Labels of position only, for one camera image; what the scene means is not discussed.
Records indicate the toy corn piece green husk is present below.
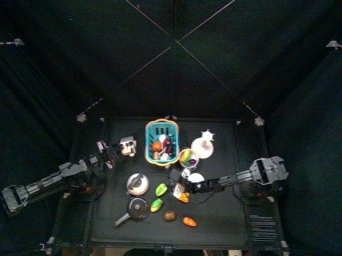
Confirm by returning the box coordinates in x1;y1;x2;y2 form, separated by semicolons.
150;197;164;214
154;182;170;198

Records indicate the brown toy kiwi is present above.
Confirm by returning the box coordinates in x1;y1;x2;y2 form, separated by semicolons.
163;210;178;222

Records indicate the small white toy bowl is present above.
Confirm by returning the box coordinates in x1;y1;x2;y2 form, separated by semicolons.
178;148;200;168

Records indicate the orange toy carrot green top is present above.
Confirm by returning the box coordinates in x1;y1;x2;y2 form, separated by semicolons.
182;215;199;229

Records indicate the teal toy basket orange rim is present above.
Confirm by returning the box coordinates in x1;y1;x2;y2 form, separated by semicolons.
144;118;182;167

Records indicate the yellow green toy fruit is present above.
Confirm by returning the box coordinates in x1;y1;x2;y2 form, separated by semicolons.
179;150;194;162

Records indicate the black rimmed pan lid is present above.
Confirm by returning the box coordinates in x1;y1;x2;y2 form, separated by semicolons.
127;197;151;219

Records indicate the dark red toy food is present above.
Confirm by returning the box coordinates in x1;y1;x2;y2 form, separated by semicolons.
162;138;174;155

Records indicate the white paper towel holder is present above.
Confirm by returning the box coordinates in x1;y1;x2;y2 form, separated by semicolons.
190;129;216;160

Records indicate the black backdrop cloth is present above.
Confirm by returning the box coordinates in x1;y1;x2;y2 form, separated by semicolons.
0;0;342;256

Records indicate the white toy kettle grey handle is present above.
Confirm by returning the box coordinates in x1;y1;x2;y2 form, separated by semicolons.
126;172;151;197

